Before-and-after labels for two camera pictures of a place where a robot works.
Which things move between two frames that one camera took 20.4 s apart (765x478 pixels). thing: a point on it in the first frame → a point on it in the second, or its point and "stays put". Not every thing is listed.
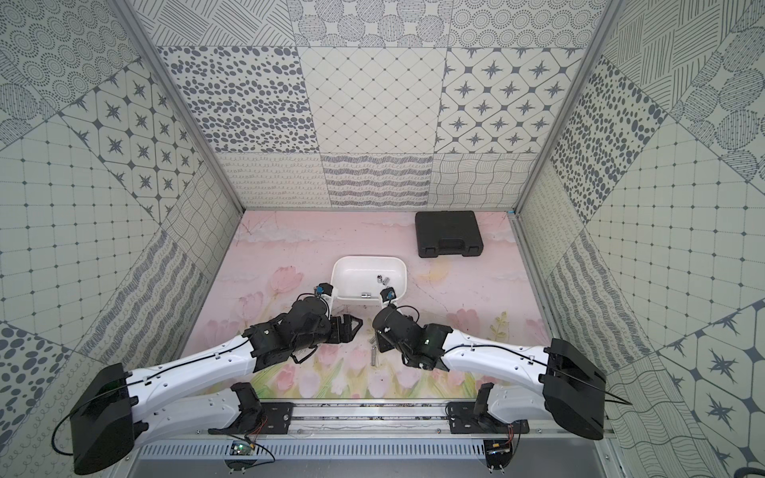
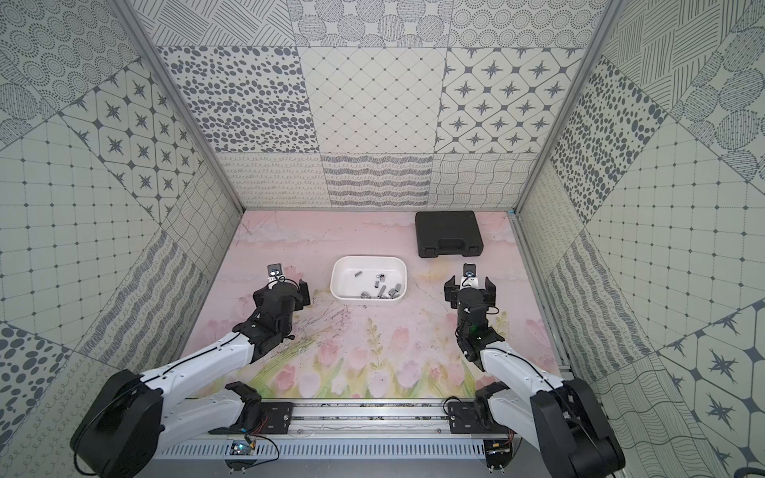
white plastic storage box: (358, 280) stays put
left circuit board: (241, 447) stays put
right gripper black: (382, 342) → (451, 291)
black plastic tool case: (447, 232) stays put
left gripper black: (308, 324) → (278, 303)
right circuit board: (498, 453) stays put
